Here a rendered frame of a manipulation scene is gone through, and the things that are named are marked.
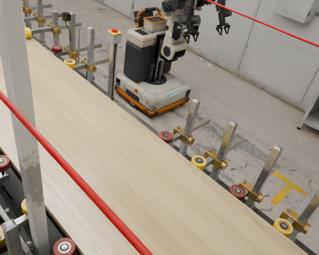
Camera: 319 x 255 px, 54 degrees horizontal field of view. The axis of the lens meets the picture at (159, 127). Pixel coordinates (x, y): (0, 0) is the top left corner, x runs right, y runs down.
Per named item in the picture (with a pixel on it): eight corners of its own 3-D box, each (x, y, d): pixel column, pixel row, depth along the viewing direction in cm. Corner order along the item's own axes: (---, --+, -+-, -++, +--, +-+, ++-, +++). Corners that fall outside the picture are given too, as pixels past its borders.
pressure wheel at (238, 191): (237, 213, 153) (244, 198, 146) (222, 206, 155) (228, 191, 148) (240, 202, 159) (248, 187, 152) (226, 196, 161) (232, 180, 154)
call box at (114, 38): (115, 39, 210) (115, 28, 205) (121, 43, 206) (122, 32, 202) (106, 41, 206) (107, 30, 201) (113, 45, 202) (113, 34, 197)
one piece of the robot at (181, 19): (167, 36, 299) (171, 13, 285) (186, 32, 315) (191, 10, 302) (179, 42, 290) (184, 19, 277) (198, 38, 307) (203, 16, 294)
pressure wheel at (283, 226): (284, 249, 141) (294, 235, 134) (266, 244, 142) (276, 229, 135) (282, 235, 147) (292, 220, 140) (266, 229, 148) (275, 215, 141)
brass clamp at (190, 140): (178, 131, 195) (180, 125, 192) (194, 142, 188) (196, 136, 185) (171, 134, 191) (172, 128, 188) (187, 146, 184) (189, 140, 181)
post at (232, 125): (209, 182, 188) (233, 119, 159) (214, 185, 186) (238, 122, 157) (206, 184, 186) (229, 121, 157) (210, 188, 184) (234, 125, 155)
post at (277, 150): (244, 207, 174) (277, 142, 145) (250, 211, 173) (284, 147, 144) (241, 210, 172) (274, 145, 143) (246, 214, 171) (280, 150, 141)
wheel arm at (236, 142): (235, 142, 195) (237, 136, 192) (240, 145, 193) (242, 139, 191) (190, 172, 168) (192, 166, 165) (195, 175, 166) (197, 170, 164)
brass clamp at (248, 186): (242, 184, 172) (245, 178, 169) (263, 200, 165) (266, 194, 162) (236, 189, 168) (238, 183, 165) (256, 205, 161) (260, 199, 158)
